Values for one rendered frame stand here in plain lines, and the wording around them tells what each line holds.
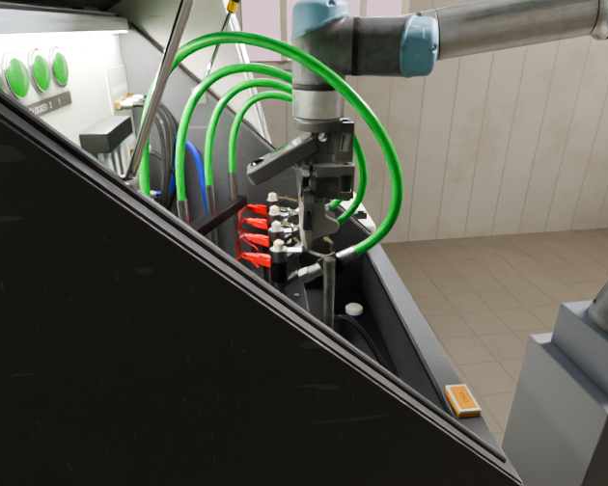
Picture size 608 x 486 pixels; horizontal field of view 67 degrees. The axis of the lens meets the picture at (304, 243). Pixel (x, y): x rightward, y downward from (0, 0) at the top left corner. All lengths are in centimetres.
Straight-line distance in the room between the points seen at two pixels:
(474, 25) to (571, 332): 64
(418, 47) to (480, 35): 16
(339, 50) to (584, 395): 78
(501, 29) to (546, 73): 279
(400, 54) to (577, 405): 76
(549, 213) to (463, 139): 98
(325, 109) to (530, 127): 301
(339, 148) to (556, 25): 36
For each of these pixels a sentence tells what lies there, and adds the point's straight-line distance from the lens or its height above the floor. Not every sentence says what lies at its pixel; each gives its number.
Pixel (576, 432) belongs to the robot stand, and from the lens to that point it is 112.
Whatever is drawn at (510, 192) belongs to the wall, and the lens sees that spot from 368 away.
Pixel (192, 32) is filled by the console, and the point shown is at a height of 142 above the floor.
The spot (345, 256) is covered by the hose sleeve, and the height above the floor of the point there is 115.
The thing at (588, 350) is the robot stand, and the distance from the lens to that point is 108.
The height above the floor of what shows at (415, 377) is 89.
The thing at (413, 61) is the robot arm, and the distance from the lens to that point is 66.
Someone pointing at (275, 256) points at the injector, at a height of 109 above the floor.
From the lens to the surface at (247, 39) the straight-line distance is 60.
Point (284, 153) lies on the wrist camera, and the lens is 68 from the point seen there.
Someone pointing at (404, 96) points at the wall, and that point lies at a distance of 314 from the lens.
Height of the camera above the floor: 143
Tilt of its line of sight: 25 degrees down
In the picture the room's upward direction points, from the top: straight up
